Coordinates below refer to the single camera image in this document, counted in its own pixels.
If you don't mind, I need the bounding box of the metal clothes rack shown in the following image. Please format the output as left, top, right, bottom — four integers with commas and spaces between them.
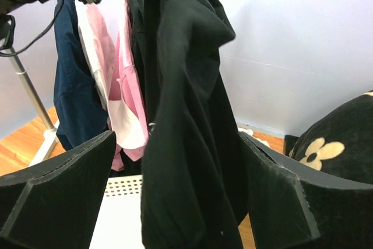
0, 15, 62, 167

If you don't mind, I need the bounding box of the pink t shirt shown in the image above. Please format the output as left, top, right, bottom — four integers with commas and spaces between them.
86, 0, 150, 171

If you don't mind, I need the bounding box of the white plastic basket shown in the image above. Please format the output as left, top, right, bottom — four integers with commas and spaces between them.
90, 175, 144, 249

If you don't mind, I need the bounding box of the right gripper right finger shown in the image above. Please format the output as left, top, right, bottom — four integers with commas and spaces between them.
240, 132, 372, 248

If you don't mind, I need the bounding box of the folded cream cloth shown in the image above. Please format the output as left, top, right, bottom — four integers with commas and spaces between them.
238, 127, 270, 147

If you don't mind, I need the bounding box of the black floral blanket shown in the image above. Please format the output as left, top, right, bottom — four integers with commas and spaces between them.
285, 90, 372, 184

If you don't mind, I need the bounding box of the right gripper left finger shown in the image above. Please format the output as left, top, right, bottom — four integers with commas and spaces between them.
1, 131, 116, 248

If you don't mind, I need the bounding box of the black t shirt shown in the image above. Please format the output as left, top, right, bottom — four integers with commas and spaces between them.
141, 0, 247, 248
117, 0, 149, 176

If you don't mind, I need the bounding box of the navy blue t shirt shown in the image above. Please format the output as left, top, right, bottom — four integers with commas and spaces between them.
53, 0, 108, 150

